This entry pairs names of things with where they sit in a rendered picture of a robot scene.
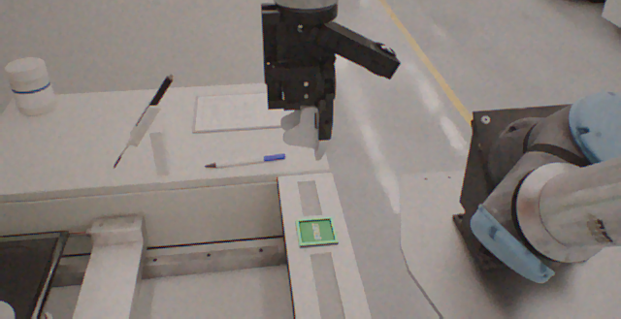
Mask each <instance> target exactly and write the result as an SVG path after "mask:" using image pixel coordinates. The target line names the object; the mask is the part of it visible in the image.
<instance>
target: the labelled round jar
mask: <svg viewBox="0 0 621 319"><path fill-rule="evenodd" d="M5 72H6V74H7V77H8V79H9V83H10V86H11V89H12V91H13V94H14V97H15V100H16V104H17V107H18V110H19V111H20V112H21V113H23V114H26V115H38V114H42V113H45V112H49V111H51V110H52V109H53V108H54V107H55V106H56V100H55V96H54V93H53V89H52V86H51V83H50V79H49V74H48V73H47V68H46V65H45V61H44V60H42V59H40V58H35V57H28V58H22V59H18V60H15V61H13V62H11V63H9V64H8V65H7V66H6V67H5Z"/></svg>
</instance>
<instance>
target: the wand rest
mask: <svg viewBox="0 0 621 319"><path fill-rule="evenodd" d="M161 106H162V105H161V104H160V103H159V105H157V106H148V108H147V110H146V112H145V113H144V115H143V117H142V118H141V120H140V118H139V119H138V121H137V123H136V124H135V126H134V128H132V130H131V132H130V134H131V135H132V136H131V137H130V139H129V141H128V142H127V144H128V145H133V146H135V147H138V146H139V144H140V141H141V140H142V138H143V136H144V135H145V133H146V131H147V129H148V128H149V127H150V129H149V137H150V143H151V148H152V153H153V157H154V162H155V167H156V172H157V175H168V174H169V171H170V166H171V164H170V153H169V148H168V143H167V137H166V132H165V127H164V123H159V124H152V122H153V120H154V119H155V117H156V116H157V115H158V113H159V112H160V110H161ZM139 120H140V123H139V125H138V127H136V125H137V124H138V122H139ZM134 130H135V131H134Z"/></svg>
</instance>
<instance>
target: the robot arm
mask: <svg viewBox="0 0 621 319"><path fill-rule="evenodd" d="M273 1H274V2H273V3H261V16H262V34H263V60H264V77H265V84H267V95H268V110H276V109H283V110H284V111H293V110H294V111H293V112H291V113H289V114H287V115H285V116H283V117H282V118H281V120H280V127H281V128H282V129H284V130H286V131H284V133H283V135H282V139H283V141H284V142H285V143H286V144H288V145H293V146H299V147H305V148H312V149H314V152H315V159H316V161H319V160H320V159H321V158H322V156H323V155H324V153H325V152H326V151H327V150H328V147H329V144H330V141H331V137H332V130H333V123H334V100H335V99H336V94H337V75H336V67H335V64H334V63H335V62H336V61H337V56H336V55H338V56H339V57H341V58H343V59H345V60H350V61H352V62H354V63H356V64H358V65H360V66H362V67H364V68H365V69H366V70H368V71H369V72H371V73H372V74H374V75H376V76H379V77H381V78H382V77H384V78H386V79H388V80H391V79H392V77H393V76H394V74H395V73H396V71H397V69H398V68H399V66H400V65H401V62H400V60H399V59H398V58H397V57H396V53H395V51H394V50H393V49H392V48H390V47H389V46H387V45H385V44H383V43H381V42H375V41H373V40H371V39H369V38H367V37H365V36H364V35H360V34H358V33H356V32H354V31H352V30H350V29H348V28H346V27H344V26H342V25H340V24H339V23H337V22H335V21H334V19H336V18H337V17H338V14H339V3H338V2H339V1H340V0H273ZM268 62H270V64H268ZM283 94H284V100H283ZM487 166H488V172H489V175H490V177H491V179H492V181H493V183H494V185H495V187H496V189H495V190H494V191H493V192H492V193H491V195H490V196H489V197H488V198H487V200H486V201H485V202H484V203H483V204H479V205H478V210H477V211H476V212H475V214H474V217H473V218H472V221H471V227H472V230H473V231H474V233H475V235H476V236H477V237H478V240H479V241H480V242H481V243H482V244H483V245H484V246H485V247H486V248H487V249H488V250H489V251H490V252H491V253H492V254H494V255H495V256H496V257H497V258H498V259H499V260H501V261H502V262H503V263H506V264H507V265H508V266H510V267H511V268H512V269H514V270H515V271H517V272H519V273H520V274H522V275H523V276H524V277H526V278H528V279H530V280H532V281H535V282H537V283H543V282H545V281H547V280H548V279H549V277H550V276H551V275H555V273H556V272H555V271H556V270H557V269H558V268H559V267H560V265H561V264H562V263H574V262H579V261H584V260H586V259H589V258H591V257H593V256H595V255H596V254H598V253H599V252H600V251H601V250H602V249H603V248H605V247H619V246H621V94H618V93H614V92H599V93H595V94H593V95H591V96H586V97H582V98H580V99H577V100H576V101H575V102H574V103H573V104H571V105H569V106H567V107H565V108H563V109H561V110H559V111H557V112H554V113H553V114H551V115H550V116H548V117H546V118H537V117H530V118H524V119H520V120H517V121H515V122H513V123H511V124H509V125H508V126H506V127H505V128H503V129H502V130H501V131H500V132H499V133H498V134H497V135H496V136H495V138H494V139H493V141H492V143H491V144H490V147H489V151H488V156H487Z"/></svg>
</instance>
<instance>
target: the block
mask: <svg viewBox="0 0 621 319"><path fill-rule="evenodd" d="M145 230H146V224H145V220H144V216H143V215H136V216H125V217H114V218H102V219H94V221H93V225H92V228H91V231H90V234H91V238H92V241H93V244H94V245H97V244H109V243H121V242H131V241H142V240H144V236H145Z"/></svg>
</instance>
